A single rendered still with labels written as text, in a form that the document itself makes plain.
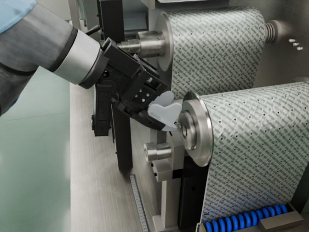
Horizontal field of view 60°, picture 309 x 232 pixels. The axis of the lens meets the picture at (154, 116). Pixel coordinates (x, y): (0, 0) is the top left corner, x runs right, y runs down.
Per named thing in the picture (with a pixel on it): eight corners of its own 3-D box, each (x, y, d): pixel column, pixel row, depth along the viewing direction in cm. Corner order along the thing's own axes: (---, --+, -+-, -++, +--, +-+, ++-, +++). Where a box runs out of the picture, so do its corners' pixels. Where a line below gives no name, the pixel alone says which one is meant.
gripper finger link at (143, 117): (168, 129, 47) (128, 106, 43) (162, 136, 47) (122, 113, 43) (161, 115, 51) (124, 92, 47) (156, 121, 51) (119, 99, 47)
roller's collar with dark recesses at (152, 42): (136, 53, 71) (135, 28, 67) (158, 50, 72) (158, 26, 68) (141, 62, 66) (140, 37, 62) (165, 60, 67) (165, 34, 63)
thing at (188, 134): (191, 157, 50) (177, 137, 57) (200, 155, 51) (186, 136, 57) (191, 122, 47) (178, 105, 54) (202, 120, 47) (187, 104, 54)
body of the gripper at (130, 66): (171, 89, 44) (111, 48, 38) (139, 126, 46) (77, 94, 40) (159, 70, 50) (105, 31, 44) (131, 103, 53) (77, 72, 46)
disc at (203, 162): (180, 137, 62) (182, 78, 55) (181, 136, 63) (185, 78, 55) (205, 183, 50) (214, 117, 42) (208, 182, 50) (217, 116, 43)
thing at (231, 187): (199, 222, 61) (209, 164, 50) (288, 200, 66) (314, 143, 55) (200, 224, 61) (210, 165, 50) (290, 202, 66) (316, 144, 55)
